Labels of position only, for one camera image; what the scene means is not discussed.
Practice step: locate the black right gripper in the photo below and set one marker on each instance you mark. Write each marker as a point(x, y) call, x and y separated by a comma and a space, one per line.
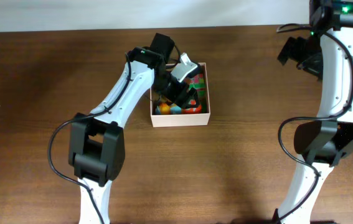
point(291, 50)

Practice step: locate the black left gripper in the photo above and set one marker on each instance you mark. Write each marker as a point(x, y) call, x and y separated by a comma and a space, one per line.
point(185, 104)

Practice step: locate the red ball toy with eye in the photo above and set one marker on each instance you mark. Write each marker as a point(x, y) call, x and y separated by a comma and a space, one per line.
point(194, 108)

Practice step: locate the colourful puzzle cube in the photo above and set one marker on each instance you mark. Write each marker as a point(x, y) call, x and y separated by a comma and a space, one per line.
point(198, 82)

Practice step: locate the orange blue duck toy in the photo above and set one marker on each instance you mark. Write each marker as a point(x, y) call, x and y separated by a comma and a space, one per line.
point(165, 107)

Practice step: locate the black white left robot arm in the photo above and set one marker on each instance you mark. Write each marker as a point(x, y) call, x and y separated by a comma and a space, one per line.
point(97, 145)

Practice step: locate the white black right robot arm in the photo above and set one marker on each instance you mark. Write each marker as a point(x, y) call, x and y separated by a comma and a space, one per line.
point(320, 142)

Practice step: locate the white cardboard box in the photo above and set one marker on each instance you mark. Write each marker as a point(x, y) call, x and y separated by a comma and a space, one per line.
point(175, 120)

